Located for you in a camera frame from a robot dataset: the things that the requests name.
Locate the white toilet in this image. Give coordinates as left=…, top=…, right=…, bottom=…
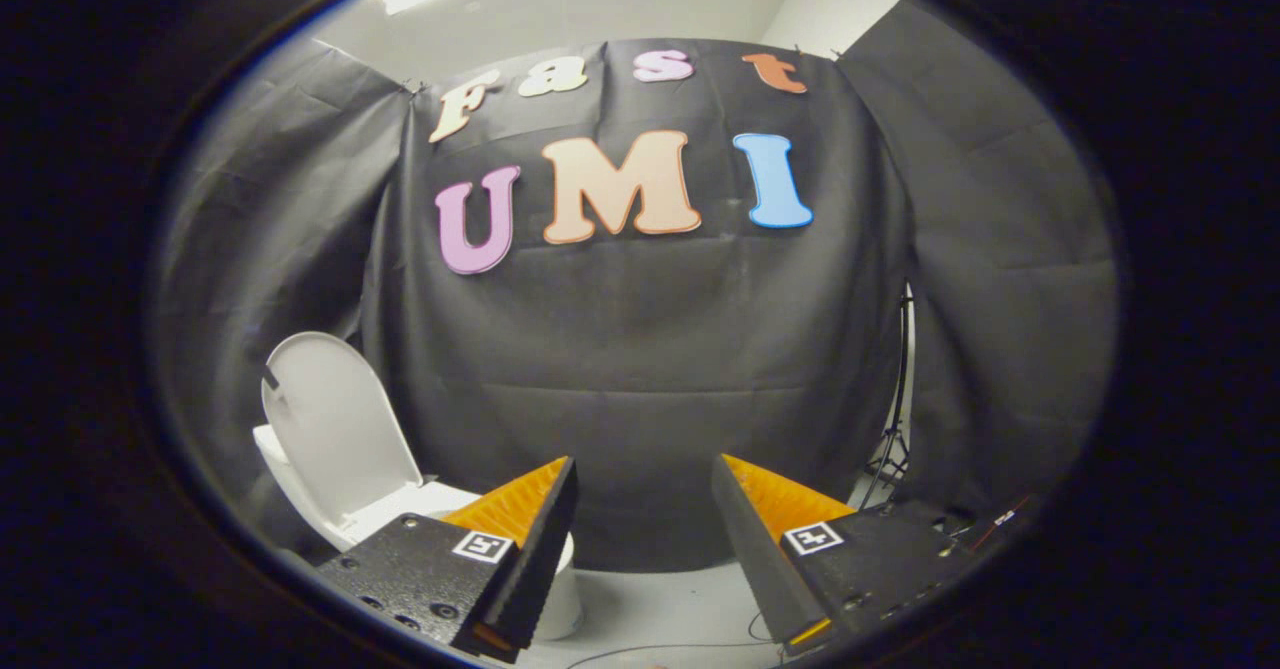
left=252, top=424, right=583, bottom=642

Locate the white toilet lid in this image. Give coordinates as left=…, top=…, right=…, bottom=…
left=261, top=332, right=424, bottom=535

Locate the black backdrop cloth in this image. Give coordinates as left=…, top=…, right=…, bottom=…
left=150, top=0, right=1119, bottom=575

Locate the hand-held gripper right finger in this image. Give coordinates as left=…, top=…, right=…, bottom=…
left=711, top=454, right=991, bottom=658

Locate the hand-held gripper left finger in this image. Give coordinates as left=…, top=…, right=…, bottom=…
left=315, top=456, right=579, bottom=665

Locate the black tripod stand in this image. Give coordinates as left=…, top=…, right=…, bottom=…
left=862, top=284, right=916, bottom=510

